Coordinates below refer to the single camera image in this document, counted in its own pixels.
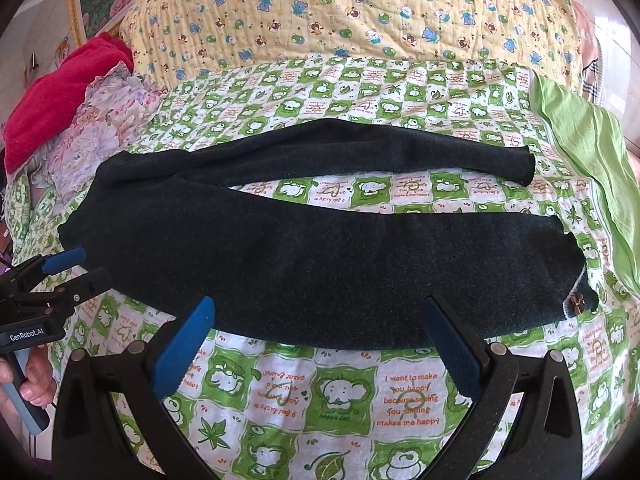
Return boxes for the black pants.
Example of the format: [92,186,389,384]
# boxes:
[58,119,599,350]

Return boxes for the person's left hand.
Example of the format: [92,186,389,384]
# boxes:
[0,344,56,413]

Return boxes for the red cloth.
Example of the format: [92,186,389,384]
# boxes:
[3,32,134,174]

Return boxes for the pink floral cloth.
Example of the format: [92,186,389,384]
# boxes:
[26,63,167,206]

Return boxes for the light green cloth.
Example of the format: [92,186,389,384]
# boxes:
[530,75,639,294]

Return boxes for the yellow cartoon print quilt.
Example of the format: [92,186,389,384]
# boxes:
[119,0,582,90]

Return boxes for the plaid cloth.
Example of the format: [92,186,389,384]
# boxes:
[569,0,626,122]

